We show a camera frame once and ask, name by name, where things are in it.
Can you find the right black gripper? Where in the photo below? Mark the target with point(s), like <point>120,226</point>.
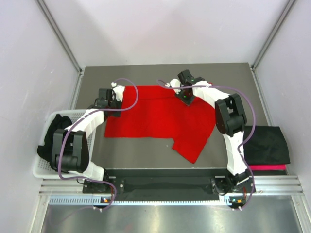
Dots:
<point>188,102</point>

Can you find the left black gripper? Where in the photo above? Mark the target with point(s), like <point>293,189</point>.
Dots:
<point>118,103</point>

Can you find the red t shirt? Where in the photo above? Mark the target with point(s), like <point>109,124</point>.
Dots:
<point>153,111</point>

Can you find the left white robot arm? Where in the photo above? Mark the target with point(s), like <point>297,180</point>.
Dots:
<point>76,158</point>

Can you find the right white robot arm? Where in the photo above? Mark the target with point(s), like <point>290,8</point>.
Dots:
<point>229,114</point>

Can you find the white plastic basket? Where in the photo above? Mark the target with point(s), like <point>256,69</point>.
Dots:
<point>42,168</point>

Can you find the folded black t shirt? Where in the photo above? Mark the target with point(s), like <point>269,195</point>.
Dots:
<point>267,146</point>

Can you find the folded pink t shirt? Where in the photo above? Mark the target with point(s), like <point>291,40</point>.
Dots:
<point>267,167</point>

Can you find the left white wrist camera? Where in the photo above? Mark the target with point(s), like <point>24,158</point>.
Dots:
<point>118,91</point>

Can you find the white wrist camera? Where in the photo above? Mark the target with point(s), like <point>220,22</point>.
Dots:
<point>175,84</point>
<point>118,91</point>

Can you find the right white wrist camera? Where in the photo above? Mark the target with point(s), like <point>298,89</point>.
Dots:
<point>175,84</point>

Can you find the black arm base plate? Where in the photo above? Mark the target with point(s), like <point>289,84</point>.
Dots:
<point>155,184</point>

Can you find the white slotted cable duct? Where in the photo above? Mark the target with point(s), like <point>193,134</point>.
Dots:
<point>99,200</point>

